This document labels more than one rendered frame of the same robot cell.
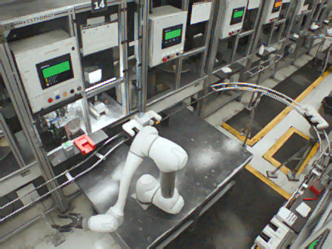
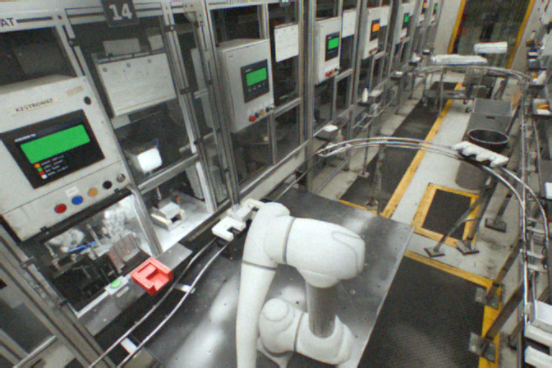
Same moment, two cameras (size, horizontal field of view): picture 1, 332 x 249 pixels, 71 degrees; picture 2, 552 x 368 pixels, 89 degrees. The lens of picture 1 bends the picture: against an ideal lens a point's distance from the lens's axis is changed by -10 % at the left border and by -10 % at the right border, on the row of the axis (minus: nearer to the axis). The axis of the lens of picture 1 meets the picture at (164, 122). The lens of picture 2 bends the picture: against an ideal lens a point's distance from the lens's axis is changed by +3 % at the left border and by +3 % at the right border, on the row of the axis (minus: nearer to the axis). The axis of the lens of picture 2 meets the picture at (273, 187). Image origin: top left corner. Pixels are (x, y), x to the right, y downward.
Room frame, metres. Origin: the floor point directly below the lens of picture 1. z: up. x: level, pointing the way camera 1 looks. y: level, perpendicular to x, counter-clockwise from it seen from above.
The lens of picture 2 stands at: (0.43, 0.15, 2.02)
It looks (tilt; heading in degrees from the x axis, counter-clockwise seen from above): 34 degrees down; 353
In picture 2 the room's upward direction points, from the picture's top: 5 degrees counter-clockwise
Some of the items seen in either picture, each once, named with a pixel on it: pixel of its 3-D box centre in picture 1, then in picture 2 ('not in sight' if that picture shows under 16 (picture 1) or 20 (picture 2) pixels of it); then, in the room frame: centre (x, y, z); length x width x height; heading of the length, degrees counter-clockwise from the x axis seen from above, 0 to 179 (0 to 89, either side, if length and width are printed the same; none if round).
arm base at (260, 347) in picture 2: (147, 194); (281, 334); (1.13, 0.09, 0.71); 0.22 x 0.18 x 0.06; 136
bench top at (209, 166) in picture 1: (164, 163); (288, 270); (1.52, -0.03, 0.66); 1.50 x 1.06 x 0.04; 136
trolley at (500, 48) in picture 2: not in sight; (484, 68); (5.90, -5.08, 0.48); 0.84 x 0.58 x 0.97; 144
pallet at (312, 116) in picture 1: (313, 118); (477, 156); (2.17, -1.73, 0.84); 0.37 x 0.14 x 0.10; 14
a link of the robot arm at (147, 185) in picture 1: (147, 187); (278, 322); (1.11, 0.09, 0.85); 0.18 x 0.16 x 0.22; 60
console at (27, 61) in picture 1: (47, 69); (41, 151); (1.50, 0.88, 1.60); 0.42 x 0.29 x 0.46; 136
